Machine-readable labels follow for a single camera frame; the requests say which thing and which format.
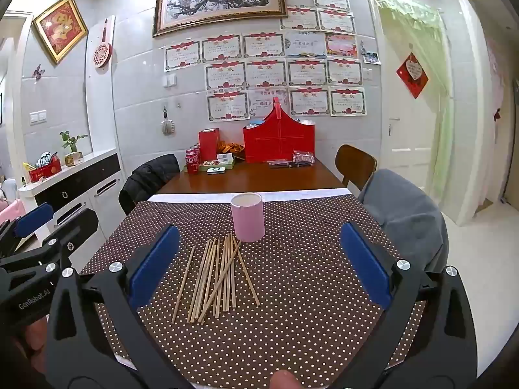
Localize wooden chair back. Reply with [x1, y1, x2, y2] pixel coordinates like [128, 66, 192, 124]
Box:
[335, 144, 378, 196]

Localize white table mat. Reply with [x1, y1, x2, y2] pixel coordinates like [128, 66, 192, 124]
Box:
[147, 188, 353, 204]

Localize wall of award certificates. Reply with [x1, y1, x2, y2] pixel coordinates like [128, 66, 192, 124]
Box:
[163, 0, 368, 123]

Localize person's left hand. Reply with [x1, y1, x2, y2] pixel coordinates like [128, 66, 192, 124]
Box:
[0, 318, 51, 389]

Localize red box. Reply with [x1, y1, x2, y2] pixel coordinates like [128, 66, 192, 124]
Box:
[198, 128, 221, 162]

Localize red diamond door ornament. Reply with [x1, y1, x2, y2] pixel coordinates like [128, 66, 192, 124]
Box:
[396, 52, 429, 99]

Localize gold framed red picture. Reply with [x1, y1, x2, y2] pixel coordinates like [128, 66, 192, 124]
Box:
[31, 0, 89, 65]

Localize white door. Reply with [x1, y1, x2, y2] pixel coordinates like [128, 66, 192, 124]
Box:
[381, 20, 441, 171]

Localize red basket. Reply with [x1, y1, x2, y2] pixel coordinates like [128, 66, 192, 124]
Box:
[242, 97, 316, 163]

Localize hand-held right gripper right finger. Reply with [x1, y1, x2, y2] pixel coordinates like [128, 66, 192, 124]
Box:
[336, 222, 480, 389]

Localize orange snack packets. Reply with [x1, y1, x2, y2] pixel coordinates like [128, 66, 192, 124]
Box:
[219, 141, 245, 159]

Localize brown polka dot tablecloth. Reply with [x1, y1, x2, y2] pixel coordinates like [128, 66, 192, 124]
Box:
[79, 194, 426, 389]

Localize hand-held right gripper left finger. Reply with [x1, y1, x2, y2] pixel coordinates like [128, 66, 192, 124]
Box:
[44, 224, 192, 389]

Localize green curtain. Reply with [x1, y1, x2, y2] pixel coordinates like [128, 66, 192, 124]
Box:
[367, 0, 454, 211]

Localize red tin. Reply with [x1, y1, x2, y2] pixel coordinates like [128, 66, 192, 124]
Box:
[28, 158, 62, 183]

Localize white and black sideboard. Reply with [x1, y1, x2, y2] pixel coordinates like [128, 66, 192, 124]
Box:
[16, 148, 126, 252]

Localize pink cloth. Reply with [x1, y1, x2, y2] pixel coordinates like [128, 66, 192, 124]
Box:
[0, 200, 21, 224]

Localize pink cup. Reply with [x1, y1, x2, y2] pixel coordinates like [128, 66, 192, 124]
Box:
[230, 193, 265, 243]

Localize silver hanging ornament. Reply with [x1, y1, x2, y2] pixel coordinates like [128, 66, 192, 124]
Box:
[161, 106, 175, 136]

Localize black jacket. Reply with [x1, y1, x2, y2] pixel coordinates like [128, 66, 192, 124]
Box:
[118, 154, 181, 215]

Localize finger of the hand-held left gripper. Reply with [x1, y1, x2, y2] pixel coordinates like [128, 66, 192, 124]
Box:
[0, 208, 100, 288]
[0, 203, 55, 258]

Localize pile of wooden chopsticks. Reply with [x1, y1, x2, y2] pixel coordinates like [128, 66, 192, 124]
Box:
[171, 232, 261, 325]

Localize potted plant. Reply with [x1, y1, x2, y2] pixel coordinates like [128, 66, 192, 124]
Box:
[59, 131, 88, 167]

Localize person's right hand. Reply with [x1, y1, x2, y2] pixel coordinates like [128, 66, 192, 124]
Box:
[270, 370, 301, 389]

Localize red round hanging ornament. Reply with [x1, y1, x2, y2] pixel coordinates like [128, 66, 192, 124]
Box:
[93, 18, 113, 69]

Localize green tray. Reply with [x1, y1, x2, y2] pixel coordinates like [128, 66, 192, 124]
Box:
[201, 158, 236, 171]

